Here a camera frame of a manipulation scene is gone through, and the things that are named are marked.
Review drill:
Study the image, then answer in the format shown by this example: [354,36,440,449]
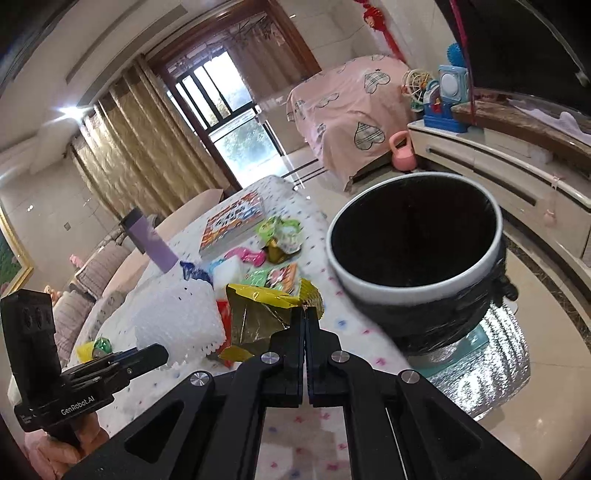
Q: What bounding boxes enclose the pink stick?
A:
[450,0,477,126]

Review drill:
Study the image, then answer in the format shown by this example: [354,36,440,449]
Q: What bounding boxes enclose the left hand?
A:
[24,412,109,480]

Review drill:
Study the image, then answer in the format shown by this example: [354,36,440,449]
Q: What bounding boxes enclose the purple water bottle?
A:
[120,207,178,273]

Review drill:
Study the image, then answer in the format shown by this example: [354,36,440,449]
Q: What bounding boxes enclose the striped pink cushion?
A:
[75,242,130,299]

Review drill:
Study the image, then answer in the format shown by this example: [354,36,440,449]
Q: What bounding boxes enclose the white TV cabinet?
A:
[408,100,590,283]

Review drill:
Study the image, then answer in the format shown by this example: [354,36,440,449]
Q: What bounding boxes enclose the blue toy machine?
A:
[423,65,469,133]

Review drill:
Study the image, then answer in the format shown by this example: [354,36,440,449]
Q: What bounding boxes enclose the pink sofa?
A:
[45,187,226,365]

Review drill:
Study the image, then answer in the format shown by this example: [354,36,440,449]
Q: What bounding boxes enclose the yellow gold snack wrapper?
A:
[217,279,325,366]

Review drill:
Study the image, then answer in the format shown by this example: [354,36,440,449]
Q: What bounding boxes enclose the pink kettlebell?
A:
[389,130,418,172]

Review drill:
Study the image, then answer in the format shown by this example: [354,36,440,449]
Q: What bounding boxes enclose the pink heart cover furniture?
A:
[287,54,412,190]

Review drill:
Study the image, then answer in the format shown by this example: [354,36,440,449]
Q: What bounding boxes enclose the colourful wire ball toy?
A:
[402,69,434,113]

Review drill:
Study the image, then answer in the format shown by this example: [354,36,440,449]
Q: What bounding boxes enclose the silver foil floor mat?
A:
[407,300,531,420]

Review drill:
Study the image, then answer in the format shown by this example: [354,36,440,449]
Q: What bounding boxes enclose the red Chinese knot decoration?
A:
[355,0,407,63]

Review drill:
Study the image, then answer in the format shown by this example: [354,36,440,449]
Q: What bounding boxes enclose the red white box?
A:
[216,300,231,356]

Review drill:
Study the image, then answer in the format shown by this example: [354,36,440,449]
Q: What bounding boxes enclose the colourful children's book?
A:
[199,191,266,258]

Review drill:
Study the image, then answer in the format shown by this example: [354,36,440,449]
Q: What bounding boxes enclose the gold curtain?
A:
[67,57,238,220]

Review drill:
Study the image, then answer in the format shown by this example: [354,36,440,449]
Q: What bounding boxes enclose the pink plastic wrapper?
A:
[224,247,266,267]

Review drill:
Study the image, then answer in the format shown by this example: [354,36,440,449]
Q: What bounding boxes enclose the black white trash bin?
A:
[325,172,519,356]

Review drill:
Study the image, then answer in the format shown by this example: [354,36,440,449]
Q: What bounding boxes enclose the blue plastic bag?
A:
[179,261,213,285]

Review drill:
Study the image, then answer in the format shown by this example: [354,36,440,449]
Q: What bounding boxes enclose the green snack wrapper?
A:
[256,216,303,264]

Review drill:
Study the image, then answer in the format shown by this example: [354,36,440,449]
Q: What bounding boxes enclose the green red small box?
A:
[243,263,300,294]

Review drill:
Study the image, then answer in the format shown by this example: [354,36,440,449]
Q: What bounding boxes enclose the white foam block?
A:
[212,256,247,292]

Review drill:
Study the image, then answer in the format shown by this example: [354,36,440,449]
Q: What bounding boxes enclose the blue spiky ball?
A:
[447,43,467,68]

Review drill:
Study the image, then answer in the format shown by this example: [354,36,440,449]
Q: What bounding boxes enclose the black television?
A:
[437,1,590,113]

